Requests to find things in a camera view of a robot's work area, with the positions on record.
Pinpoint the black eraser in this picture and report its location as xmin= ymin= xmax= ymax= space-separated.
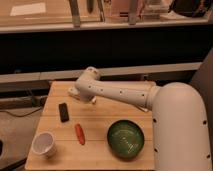
xmin=59 ymin=103 xmax=69 ymax=122

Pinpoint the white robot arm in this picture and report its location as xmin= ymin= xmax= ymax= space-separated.
xmin=75 ymin=67 xmax=213 ymax=171

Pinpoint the red carrot toy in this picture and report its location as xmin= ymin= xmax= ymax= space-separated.
xmin=75 ymin=124 xmax=85 ymax=145

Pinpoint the green bowl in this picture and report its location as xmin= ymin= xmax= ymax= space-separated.
xmin=107 ymin=120 xmax=145 ymax=160

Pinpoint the black power strip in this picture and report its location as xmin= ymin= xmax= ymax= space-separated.
xmin=0 ymin=96 xmax=47 ymax=109

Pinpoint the white cup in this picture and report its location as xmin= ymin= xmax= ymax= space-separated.
xmin=31 ymin=132 xmax=56 ymax=158

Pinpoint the white paper sheet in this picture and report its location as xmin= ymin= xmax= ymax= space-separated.
xmin=10 ymin=2 xmax=46 ymax=16

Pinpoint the grey metal post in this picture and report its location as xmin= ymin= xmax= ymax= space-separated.
xmin=128 ymin=0 xmax=138 ymax=25
xmin=69 ymin=0 xmax=81 ymax=27

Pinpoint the grey metal post right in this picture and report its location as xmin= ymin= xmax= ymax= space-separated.
xmin=128 ymin=0 xmax=138 ymax=25

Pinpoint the black floor cable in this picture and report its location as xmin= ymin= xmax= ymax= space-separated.
xmin=0 ymin=105 xmax=45 ymax=118

